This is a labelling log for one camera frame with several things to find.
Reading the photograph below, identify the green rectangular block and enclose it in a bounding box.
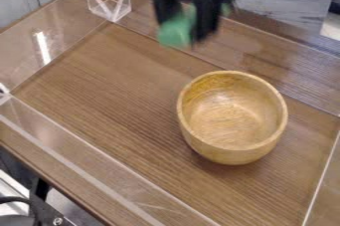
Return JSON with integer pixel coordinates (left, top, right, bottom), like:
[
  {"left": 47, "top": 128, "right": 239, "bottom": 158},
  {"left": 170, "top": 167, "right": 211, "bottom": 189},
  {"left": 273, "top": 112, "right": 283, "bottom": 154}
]
[{"left": 158, "top": 2, "right": 234, "bottom": 50}]

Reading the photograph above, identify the clear acrylic corner bracket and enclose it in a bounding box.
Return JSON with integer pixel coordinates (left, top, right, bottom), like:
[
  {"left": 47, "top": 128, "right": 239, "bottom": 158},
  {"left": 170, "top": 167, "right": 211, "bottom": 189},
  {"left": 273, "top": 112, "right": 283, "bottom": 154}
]
[{"left": 87, "top": 0, "right": 133, "bottom": 23}]

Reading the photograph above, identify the brown wooden bowl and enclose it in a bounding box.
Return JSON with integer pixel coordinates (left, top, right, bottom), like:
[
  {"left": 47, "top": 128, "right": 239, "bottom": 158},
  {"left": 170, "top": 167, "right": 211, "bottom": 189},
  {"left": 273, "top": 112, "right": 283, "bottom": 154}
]
[{"left": 177, "top": 71, "right": 289, "bottom": 165}]

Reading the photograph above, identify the black cable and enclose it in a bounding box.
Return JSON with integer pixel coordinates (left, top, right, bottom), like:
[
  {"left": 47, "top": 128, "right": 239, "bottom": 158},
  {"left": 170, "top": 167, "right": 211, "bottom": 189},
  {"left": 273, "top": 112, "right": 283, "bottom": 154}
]
[{"left": 0, "top": 196, "right": 46, "bottom": 226}]

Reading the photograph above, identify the black table leg bracket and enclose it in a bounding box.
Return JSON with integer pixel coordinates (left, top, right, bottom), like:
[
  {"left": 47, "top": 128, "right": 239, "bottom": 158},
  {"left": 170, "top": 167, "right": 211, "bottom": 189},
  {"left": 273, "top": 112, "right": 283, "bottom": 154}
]
[{"left": 30, "top": 178, "right": 77, "bottom": 226}]

